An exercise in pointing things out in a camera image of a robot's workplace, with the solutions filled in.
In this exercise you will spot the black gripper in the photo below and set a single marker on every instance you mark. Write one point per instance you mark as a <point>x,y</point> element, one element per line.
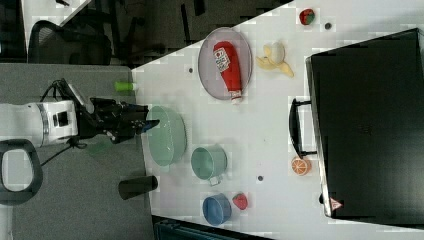
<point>120,121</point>

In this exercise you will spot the red ketchup bottle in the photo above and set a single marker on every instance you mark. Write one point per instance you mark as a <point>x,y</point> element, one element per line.
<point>226,59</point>

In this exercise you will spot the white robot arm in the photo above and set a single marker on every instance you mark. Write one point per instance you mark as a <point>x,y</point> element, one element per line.
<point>51,123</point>

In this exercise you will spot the grey round plate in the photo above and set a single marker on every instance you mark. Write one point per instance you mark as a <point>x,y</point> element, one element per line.
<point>209,75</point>

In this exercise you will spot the green colander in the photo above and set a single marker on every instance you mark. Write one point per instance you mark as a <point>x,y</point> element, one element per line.
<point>167,141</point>

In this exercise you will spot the black cylinder holder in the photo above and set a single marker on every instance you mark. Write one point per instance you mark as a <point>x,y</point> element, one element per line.
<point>137,186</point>

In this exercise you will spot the green mug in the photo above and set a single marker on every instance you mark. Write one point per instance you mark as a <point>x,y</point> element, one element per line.
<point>209,163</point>

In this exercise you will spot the blue cup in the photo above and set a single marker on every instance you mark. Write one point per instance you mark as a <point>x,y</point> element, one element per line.
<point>216,209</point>

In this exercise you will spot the toy strawberry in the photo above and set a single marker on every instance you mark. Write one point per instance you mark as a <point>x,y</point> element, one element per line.
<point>240,201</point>

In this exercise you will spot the black office chair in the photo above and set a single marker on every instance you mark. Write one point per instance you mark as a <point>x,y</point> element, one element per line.
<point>52,44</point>

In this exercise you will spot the peeled toy banana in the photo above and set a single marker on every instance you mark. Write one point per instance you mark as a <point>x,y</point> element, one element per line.
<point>274,58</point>

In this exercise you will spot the toy orange half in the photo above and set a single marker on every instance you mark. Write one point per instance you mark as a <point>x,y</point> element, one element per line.
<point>301,166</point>

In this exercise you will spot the black toaster oven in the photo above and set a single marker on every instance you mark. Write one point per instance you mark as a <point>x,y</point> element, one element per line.
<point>367,107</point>

